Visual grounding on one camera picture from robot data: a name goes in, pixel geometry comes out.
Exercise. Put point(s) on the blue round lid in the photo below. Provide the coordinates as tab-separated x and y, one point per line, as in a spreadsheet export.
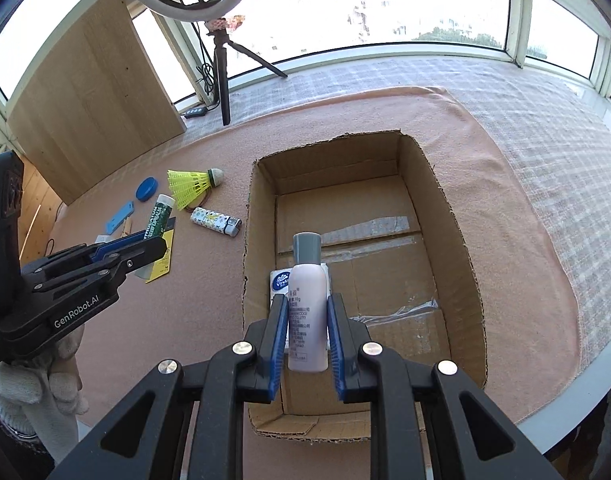
146	190

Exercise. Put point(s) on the yellow shuttlecock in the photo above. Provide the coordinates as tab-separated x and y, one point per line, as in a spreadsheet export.
190	185

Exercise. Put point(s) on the person's left forearm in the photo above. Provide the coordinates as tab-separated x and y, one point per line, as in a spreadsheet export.
10	452

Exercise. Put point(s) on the patterned white lighter box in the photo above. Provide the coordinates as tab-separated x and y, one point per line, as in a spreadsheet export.
210	219

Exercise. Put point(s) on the black power strip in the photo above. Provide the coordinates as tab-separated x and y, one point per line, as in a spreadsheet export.
195	112

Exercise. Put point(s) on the white window frame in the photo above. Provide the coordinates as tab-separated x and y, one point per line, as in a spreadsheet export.
518	20

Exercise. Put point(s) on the black tripod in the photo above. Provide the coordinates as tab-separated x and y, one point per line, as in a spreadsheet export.
224	85

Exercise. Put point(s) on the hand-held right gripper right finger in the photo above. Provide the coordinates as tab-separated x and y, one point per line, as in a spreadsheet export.
336	350

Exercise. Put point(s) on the green tube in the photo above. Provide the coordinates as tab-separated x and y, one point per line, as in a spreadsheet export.
159	215

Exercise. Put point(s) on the cardboard box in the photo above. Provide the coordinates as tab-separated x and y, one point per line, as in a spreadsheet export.
385	280

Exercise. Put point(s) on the yellow black card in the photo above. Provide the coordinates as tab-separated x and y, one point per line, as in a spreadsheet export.
160	267

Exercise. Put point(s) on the pine wood panel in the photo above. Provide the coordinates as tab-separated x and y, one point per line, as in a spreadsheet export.
38	200

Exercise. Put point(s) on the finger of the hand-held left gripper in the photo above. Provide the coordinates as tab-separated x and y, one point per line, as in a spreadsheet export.
113	247
135	257

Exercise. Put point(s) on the white blue tissue packet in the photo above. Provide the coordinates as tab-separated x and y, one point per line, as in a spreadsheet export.
279	282

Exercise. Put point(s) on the pink bottle grey cap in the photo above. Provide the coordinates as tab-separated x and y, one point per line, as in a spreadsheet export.
308	290

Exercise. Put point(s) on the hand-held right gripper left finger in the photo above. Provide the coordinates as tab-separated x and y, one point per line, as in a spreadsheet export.
278	345

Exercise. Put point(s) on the person's left hand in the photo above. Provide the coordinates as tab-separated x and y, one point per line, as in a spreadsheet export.
60	390

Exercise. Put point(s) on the light blue plastic case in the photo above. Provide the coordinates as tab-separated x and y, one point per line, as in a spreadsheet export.
119	217

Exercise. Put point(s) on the wooden clothespin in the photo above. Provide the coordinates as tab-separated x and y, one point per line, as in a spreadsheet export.
127	226

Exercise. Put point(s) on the light wooden board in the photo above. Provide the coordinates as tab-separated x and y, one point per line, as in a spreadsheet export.
85	100

